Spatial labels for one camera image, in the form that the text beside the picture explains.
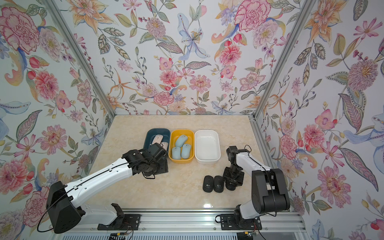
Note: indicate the right aluminium corner post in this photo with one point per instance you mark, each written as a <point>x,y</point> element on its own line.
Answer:
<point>289,46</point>

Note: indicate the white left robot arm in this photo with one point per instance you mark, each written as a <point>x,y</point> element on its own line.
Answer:
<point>66,204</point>

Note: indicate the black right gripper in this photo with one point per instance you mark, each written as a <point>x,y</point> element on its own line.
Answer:
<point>237,180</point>

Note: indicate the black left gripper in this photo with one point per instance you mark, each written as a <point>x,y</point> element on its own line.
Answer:
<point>164,167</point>

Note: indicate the white storage box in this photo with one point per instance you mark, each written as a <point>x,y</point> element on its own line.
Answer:
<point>207,147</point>

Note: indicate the black mouse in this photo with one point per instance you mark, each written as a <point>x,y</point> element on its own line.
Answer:
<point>219,184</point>
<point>208,184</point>
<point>230,186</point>

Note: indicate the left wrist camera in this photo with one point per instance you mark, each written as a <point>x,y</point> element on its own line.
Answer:
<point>157,151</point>

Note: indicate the aluminium corner post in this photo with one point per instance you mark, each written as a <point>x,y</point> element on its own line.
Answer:
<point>58,18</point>
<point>289,46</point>

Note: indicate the pink mouse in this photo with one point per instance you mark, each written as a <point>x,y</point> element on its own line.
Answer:
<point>158,139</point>
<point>165,145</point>

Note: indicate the yellow storage box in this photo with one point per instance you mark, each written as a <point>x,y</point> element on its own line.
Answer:
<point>174,135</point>

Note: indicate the left aluminium corner post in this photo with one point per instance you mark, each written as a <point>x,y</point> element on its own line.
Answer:
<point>58,18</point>

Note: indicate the dark teal storage box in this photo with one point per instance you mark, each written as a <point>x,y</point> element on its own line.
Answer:
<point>157,131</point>

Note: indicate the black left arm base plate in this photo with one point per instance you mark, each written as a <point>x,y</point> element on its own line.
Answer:
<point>124,222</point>

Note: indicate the light blue mouse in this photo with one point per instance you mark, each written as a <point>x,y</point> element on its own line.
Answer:
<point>176,153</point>
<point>181,140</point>
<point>186,151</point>

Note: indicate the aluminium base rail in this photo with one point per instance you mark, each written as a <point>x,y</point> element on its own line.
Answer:
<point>194,224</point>

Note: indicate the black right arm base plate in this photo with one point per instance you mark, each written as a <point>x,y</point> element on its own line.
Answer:
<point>230,222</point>

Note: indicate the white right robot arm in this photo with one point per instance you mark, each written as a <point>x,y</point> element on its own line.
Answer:
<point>269,192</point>

